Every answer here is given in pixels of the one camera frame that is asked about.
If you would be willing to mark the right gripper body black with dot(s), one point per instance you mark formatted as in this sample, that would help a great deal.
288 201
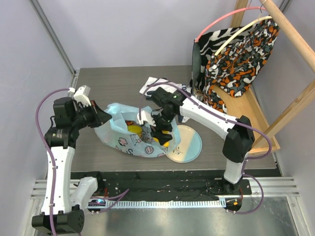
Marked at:
160 130

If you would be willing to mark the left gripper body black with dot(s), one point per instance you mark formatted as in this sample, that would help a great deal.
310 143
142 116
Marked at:
87 116

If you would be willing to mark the yellow fake pear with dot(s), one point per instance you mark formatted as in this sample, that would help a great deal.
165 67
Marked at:
166 144

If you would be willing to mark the light blue plastic bag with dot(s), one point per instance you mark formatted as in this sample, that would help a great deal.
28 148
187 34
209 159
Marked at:
116 135

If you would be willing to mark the yellow fake banana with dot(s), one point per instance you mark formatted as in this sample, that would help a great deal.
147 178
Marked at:
134 129

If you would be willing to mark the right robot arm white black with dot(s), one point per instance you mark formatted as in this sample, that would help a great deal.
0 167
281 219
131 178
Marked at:
236 133

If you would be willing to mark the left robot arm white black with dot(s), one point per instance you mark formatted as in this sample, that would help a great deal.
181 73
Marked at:
63 211

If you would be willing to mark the white jersey with navy trim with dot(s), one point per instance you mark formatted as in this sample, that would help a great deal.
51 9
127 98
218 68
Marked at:
162 84

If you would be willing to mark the cream and blue plate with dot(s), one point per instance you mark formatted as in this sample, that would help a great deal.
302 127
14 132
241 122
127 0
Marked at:
189 148

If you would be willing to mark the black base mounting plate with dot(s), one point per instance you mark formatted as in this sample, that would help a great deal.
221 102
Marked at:
164 186

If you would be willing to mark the zebra print garment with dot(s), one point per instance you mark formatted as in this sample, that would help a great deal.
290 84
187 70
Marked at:
207 45

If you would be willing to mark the orange camouflage print garment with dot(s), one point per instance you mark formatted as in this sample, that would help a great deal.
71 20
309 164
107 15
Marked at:
235 68

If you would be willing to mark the pink hanger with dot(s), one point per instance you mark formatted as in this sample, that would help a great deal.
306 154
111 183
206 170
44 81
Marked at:
236 19

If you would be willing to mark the wooden clothes rack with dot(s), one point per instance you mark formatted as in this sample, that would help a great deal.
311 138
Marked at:
281 100

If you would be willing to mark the cream hanger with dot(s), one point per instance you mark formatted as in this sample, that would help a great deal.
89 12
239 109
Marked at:
244 28

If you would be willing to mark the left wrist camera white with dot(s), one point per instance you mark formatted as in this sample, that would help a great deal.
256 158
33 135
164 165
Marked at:
81 96

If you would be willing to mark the white slotted cable duct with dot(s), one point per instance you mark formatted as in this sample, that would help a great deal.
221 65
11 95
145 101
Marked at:
100 204

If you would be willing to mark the aluminium frame post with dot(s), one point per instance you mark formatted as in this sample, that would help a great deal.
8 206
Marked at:
53 36

